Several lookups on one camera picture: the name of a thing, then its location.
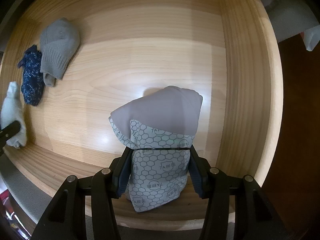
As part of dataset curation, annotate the grey ribbed sock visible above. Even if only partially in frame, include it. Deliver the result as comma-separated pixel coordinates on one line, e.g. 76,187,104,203
39,17,81,87

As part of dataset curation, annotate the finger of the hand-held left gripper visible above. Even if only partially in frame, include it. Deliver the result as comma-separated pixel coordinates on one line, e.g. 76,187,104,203
0,120,21,140

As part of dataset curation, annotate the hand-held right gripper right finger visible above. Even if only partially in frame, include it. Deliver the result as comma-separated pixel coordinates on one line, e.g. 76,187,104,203
189,145,288,240

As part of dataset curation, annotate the pale green sock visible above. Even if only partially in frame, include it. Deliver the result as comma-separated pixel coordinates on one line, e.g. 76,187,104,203
0,81,27,148

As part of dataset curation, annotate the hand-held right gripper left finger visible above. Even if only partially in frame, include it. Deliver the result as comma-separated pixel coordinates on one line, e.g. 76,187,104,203
31,147,132,240

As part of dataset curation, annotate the navy speckled sock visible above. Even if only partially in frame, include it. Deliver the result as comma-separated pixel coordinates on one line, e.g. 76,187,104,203
17,44,45,107

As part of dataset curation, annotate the grey-fronted wooden drawer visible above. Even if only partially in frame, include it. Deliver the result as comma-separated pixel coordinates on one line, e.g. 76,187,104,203
0,0,284,240

